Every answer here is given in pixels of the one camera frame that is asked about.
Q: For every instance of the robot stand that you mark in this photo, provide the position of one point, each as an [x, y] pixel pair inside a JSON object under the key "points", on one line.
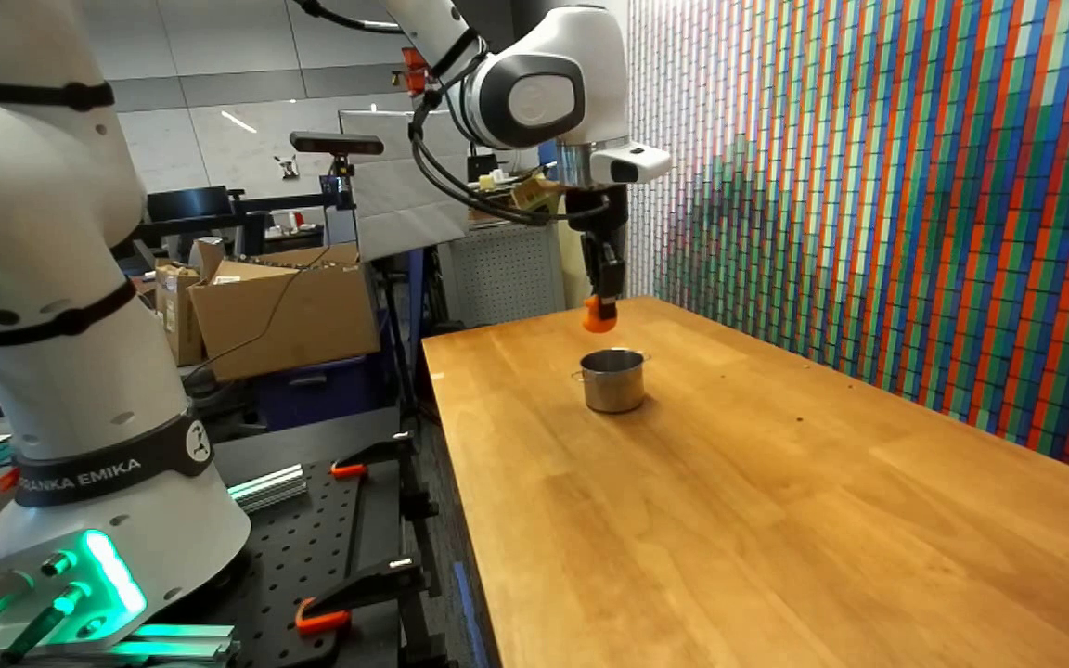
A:
{"points": [[312, 547]]}

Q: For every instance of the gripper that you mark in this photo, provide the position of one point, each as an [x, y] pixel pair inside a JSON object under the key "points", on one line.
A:
{"points": [[601, 211]]}

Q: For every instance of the camera on mount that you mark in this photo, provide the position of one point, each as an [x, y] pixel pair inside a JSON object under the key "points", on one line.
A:
{"points": [[337, 143]]}

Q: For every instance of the white perforated cabinet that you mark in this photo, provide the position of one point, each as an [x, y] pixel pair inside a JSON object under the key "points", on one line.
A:
{"points": [[507, 274]]}

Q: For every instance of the small steel pot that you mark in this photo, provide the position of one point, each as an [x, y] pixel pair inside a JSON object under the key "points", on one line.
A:
{"points": [[612, 382]]}

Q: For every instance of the large open cardboard box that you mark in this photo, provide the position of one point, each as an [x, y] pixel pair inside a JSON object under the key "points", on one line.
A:
{"points": [[293, 315]]}

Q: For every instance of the grey panel board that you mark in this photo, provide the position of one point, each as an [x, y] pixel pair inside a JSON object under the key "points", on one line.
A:
{"points": [[395, 204]]}

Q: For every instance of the blue plastic bin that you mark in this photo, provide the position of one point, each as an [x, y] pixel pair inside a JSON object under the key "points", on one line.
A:
{"points": [[321, 390]]}

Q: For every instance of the orange rubber duck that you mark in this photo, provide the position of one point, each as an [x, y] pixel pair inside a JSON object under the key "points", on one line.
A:
{"points": [[600, 318]]}

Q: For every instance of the short aluminium extrusion bar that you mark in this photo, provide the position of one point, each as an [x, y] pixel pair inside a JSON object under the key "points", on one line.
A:
{"points": [[267, 488]]}

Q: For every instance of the long aluminium extrusion bar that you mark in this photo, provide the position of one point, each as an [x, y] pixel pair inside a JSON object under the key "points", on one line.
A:
{"points": [[173, 640]]}

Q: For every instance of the black and orange clamp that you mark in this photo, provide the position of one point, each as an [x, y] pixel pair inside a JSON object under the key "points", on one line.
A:
{"points": [[372, 456], [363, 589]]}

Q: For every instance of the small cardboard box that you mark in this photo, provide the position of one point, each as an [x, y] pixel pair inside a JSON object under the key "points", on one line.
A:
{"points": [[177, 311]]}

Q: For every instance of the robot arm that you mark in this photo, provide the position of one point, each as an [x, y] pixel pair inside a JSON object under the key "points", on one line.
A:
{"points": [[52, 278]]}

